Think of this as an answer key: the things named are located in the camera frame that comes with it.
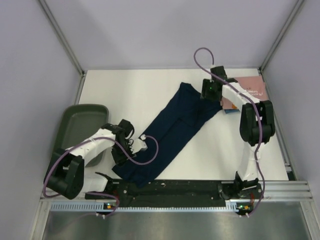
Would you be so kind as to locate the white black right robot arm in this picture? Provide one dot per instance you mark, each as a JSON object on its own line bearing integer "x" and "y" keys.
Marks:
{"x": 257, "y": 126}

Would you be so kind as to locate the left aluminium frame post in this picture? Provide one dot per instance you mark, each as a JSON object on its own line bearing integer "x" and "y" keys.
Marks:
{"x": 60, "y": 36}

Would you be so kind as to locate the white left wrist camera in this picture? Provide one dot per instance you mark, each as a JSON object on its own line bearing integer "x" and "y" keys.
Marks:
{"x": 139, "y": 144}

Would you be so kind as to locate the light blue slotted cable duct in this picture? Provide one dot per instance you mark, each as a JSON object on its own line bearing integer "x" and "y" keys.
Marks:
{"x": 67, "y": 206}

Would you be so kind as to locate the aluminium frame post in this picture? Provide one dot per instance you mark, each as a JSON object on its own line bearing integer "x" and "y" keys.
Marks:
{"x": 60, "y": 36}
{"x": 298, "y": 6}

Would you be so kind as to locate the navy blue t-shirt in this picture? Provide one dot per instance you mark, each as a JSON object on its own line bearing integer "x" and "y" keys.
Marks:
{"x": 169, "y": 132}

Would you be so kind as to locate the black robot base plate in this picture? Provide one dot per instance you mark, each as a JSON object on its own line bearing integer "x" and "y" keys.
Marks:
{"x": 181, "y": 193}

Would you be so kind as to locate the dark green plastic bin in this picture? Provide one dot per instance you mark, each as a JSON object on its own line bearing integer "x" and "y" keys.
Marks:
{"x": 79, "y": 122}

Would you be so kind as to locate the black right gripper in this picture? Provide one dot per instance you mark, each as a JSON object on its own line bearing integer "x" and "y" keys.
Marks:
{"x": 205, "y": 93}

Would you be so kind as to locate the aluminium front frame rail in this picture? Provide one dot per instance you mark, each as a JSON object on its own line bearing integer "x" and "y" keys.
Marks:
{"x": 272, "y": 191}

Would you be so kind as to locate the right aluminium frame post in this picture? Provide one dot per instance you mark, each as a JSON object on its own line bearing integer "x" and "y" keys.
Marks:
{"x": 298, "y": 6}

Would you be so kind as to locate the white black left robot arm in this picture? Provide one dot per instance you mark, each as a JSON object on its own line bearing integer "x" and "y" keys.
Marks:
{"x": 66, "y": 175}

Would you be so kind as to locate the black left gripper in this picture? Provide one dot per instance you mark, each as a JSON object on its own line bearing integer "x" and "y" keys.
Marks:
{"x": 119, "y": 160}

